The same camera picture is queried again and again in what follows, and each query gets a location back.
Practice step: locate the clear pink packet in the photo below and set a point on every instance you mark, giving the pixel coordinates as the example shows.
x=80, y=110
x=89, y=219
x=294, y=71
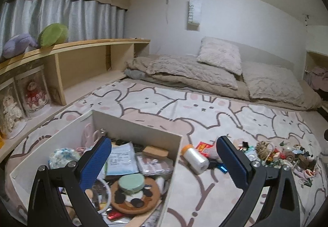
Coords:
x=153, y=164

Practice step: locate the pink scissors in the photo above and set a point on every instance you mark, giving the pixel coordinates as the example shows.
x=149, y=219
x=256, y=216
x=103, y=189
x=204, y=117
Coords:
x=88, y=137

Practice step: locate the white hanging paper bag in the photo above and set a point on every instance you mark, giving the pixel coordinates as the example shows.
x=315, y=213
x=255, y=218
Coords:
x=194, y=12

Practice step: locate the spotted wooden round coaster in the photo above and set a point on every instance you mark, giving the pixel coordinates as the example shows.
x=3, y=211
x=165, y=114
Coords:
x=143, y=201

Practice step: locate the film roll with orange cap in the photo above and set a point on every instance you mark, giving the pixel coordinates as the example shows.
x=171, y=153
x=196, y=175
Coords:
x=196, y=160

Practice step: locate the red dressed doll in case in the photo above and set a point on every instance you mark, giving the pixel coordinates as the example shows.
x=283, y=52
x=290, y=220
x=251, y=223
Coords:
x=34, y=95

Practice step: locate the white crumpled plastic bag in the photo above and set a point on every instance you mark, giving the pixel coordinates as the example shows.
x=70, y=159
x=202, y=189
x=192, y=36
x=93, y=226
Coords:
x=212, y=152

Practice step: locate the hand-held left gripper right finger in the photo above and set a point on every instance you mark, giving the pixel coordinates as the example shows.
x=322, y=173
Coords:
x=230, y=163

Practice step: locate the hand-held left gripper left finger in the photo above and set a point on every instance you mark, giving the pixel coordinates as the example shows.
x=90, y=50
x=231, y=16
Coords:
x=96, y=163

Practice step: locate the purple plush toy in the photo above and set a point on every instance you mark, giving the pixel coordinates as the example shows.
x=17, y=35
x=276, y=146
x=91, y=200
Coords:
x=18, y=46

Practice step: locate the mint round tin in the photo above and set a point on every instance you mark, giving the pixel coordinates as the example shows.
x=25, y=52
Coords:
x=132, y=183

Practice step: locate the long quilted beige pillow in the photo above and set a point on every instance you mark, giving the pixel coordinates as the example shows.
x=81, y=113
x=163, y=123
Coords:
x=192, y=72

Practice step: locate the white cardboard box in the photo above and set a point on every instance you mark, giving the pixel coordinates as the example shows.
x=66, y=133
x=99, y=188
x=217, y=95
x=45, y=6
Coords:
x=143, y=124

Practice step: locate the red snack packet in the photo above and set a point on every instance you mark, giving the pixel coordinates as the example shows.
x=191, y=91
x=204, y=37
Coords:
x=203, y=146

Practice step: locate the small wooden block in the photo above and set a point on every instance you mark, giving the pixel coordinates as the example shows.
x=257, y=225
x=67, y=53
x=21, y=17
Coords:
x=155, y=151

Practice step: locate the cream dressed doll in case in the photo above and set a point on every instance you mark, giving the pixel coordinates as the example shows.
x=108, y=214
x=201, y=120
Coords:
x=11, y=111

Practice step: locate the floral shower cap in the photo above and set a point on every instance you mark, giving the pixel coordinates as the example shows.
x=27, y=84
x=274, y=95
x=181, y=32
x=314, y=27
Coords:
x=64, y=158

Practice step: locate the grey curtain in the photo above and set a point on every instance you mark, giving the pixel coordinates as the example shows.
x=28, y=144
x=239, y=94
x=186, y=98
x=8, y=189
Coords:
x=76, y=21

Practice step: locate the wooden bedside shelf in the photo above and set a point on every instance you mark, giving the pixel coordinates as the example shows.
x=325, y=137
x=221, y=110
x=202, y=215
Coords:
x=82, y=63

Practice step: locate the wide quilted beige pillow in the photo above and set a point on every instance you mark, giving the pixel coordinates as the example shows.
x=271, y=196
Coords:
x=274, y=83

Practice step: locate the blue white sachet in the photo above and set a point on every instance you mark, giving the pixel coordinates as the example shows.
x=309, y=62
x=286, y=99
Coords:
x=123, y=160

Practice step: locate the fluffy beige pillow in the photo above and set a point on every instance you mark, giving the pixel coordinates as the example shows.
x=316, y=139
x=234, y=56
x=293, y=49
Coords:
x=220, y=54

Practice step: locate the pile of clothes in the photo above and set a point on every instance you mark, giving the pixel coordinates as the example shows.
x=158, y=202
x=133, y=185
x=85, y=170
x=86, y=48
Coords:
x=319, y=77

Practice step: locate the green plush toy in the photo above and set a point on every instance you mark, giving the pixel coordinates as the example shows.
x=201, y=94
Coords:
x=52, y=35

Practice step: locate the bunny printed bedsheet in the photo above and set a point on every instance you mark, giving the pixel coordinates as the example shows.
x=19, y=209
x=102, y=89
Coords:
x=194, y=204

